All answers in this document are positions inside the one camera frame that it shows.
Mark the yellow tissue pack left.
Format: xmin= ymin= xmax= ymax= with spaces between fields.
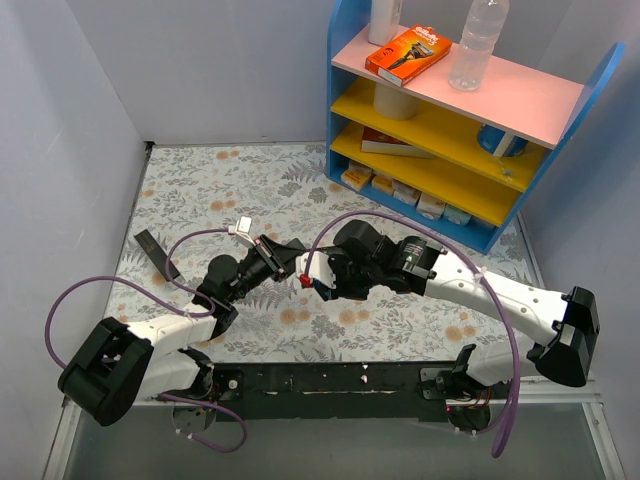
xmin=341 ymin=160 xmax=374 ymax=191

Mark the blue shelf unit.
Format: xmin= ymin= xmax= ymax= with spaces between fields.
xmin=326 ymin=1 xmax=625 ymax=253

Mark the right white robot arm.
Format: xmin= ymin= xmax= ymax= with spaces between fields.
xmin=296 ymin=220 xmax=600 ymax=398

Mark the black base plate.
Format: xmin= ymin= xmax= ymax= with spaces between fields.
xmin=154 ymin=360 xmax=494 ymax=424

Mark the white bottle on shelf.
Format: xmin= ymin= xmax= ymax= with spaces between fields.
xmin=368 ymin=0 xmax=402 ymax=46

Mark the red white book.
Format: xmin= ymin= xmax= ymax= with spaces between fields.
xmin=361 ymin=127 xmax=434 ymax=159

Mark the white tissue pack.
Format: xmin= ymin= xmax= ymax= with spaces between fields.
xmin=416 ymin=192 xmax=447 ymax=220
xmin=392 ymin=180 xmax=421 ymax=207

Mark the white paper roll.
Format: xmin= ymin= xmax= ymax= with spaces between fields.
xmin=373 ymin=83 xmax=420 ymax=120

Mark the floral table mat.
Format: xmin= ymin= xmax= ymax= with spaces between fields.
xmin=93 ymin=142 xmax=551 ymax=365

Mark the black battery cover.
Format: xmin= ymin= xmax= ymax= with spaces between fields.
xmin=134 ymin=229 xmax=181 ymax=282

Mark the orange razor box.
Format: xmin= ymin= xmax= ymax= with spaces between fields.
xmin=365 ymin=25 xmax=453 ymax=87

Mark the light blue tissue pack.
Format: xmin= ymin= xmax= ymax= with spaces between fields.
xmin=442 ymin=204 xmax=472 ymax=226

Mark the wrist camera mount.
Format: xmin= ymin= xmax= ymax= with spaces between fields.
xmin=295 ymin=252 xmax=336 ymax=290
xmin=228 ymin=216 xmax=256 ymax=249

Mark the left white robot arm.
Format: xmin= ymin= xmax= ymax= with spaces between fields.
xmin=58 ymin=235 xmax=306 ymax=426

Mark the orange tissue pack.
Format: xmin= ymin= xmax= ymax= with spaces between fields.
xmin=371 ymin=174 xmax=395 ymax=196

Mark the clear plastic bottle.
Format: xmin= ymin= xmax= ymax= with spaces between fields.
xmin=449 ymin=0 xmax=510 ymax=91

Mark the white tissue pack right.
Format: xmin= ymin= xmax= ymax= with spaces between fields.
xmin=416 ymin=192 xmax=447 ymax=220

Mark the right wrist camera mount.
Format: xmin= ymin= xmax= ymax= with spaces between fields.
xmin=295 ymin=252 xmax=336 ymax=290

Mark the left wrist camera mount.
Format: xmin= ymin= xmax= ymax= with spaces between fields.
xmin=228 ymin=216 xmax=256 ymax=249

